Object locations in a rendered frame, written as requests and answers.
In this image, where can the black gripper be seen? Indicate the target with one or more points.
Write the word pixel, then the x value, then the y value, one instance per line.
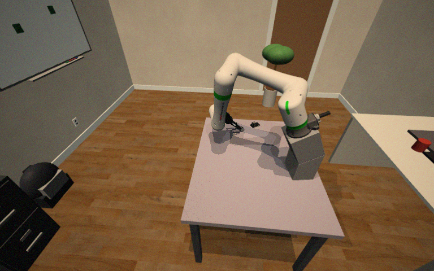
pixel 230 121

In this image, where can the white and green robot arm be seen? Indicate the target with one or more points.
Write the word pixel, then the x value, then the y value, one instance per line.
pixel 291 104

